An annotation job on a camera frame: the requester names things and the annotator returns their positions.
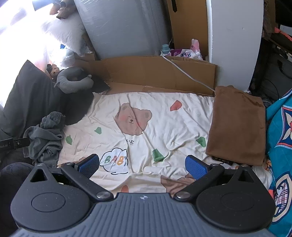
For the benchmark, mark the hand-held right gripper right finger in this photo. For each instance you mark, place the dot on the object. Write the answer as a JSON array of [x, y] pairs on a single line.
[[196, 167]]

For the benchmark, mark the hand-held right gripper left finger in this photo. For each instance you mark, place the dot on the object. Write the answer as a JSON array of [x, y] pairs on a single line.
[[89, 164]]

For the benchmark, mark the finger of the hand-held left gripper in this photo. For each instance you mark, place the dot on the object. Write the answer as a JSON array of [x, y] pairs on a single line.
[[21, 143]]

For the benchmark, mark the blue denim pants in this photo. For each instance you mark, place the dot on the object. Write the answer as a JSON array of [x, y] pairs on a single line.
[[45, 136]]

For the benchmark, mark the dark grey pillow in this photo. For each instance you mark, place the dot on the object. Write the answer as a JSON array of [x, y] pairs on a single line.
[[29, 98]]

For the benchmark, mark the charcoal cushion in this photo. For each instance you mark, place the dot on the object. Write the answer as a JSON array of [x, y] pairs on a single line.
[[77, 109]]

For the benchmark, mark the brown folded cloth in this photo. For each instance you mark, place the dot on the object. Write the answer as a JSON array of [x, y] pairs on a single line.
[[237, 125]]

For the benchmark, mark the bear printed bedsheet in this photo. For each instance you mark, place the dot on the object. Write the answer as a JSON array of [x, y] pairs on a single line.
[[159, 109]]

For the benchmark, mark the grey neck pillow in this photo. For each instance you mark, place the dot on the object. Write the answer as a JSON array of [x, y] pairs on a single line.
[[68, 87]]

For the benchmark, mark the black cloth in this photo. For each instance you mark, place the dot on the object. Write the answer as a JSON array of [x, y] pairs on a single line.
[[100, 85]]

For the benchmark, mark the small teddy bear toy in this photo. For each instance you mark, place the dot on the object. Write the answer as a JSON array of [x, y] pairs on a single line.
[[53, 69]]

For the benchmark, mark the blue patterned blanket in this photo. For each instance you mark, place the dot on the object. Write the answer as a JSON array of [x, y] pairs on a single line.
[[280, 136]]

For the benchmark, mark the crumpled plastic bag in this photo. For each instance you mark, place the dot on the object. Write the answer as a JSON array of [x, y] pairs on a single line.
[[67, 58]]

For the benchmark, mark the flattened cardboard box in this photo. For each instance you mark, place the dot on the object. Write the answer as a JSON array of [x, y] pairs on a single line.
[[141, 70]]

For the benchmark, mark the tissue pack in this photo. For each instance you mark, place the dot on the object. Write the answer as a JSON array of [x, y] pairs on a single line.
[[184, 54]]

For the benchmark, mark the white pillow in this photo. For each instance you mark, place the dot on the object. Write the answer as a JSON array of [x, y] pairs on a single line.
[[66, 32]]

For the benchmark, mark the pink packet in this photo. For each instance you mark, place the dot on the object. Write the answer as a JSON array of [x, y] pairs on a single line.
[[195, 45]]

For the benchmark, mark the brown plush toy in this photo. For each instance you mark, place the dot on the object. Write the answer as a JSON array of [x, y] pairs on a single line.
[[62, 12]]

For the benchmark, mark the grey plastic-wrapped mattress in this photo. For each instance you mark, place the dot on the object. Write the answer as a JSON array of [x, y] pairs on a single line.
[[125, 29]]

